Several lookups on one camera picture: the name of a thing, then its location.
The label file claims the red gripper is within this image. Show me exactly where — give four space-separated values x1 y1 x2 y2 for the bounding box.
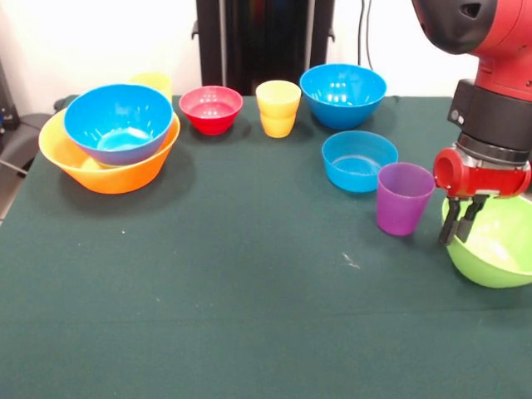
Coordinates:
432 147 532 245

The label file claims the large green bowl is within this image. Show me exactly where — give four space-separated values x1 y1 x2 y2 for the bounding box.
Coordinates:
441 193 532 289

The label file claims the small blue ridged bowl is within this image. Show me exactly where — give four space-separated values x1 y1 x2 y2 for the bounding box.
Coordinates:
321 130 400 194

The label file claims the large blue bowl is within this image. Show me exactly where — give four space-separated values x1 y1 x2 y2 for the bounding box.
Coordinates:
63 84 175 166
298 63 388 131

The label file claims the yellow cup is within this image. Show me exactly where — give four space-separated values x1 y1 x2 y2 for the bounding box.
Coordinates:
255 80 303 139

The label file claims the large orange bowl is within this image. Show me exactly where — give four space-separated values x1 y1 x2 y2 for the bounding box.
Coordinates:
38 108 181 195

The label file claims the purple cup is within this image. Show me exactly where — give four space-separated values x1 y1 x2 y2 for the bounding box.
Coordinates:
376 162 436 237

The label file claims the dark green tablecloth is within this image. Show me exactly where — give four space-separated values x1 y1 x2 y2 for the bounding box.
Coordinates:
0 94 532 399

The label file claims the black robot column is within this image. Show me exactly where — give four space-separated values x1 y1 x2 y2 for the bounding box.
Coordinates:
191 0 337 97

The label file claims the small red bowl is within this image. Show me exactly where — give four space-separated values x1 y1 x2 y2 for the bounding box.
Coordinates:
179 85 244 136

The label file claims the translucent yellow-green cup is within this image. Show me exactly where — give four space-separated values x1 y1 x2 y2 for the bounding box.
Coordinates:
128 72 174 103

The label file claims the black wall cable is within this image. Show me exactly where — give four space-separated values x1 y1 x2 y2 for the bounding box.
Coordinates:
357 0 374 70

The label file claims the black robot pedestal leg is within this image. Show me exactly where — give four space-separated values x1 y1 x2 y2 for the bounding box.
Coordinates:
0 111 45 175

